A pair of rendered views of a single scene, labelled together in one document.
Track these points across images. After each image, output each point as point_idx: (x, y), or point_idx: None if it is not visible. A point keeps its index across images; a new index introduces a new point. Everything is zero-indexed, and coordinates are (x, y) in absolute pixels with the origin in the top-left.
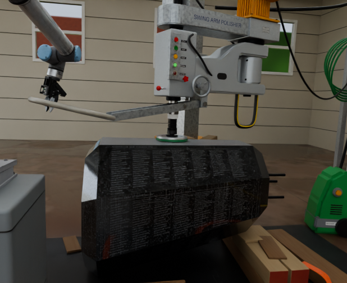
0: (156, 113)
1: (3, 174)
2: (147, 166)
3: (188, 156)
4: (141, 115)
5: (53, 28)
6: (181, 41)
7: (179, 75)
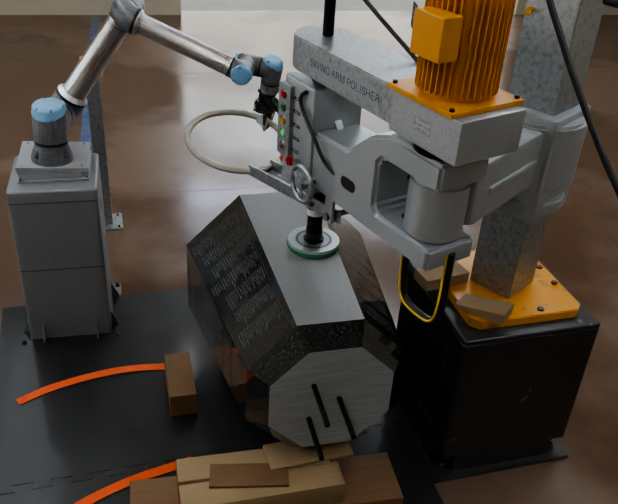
0: (283, 191)
1: (59, 173)
2: (227, 249)
3: (251, 271)
4: (270, 184)
5: (182, 51)
6: (295, 98)
7: (286, 151)
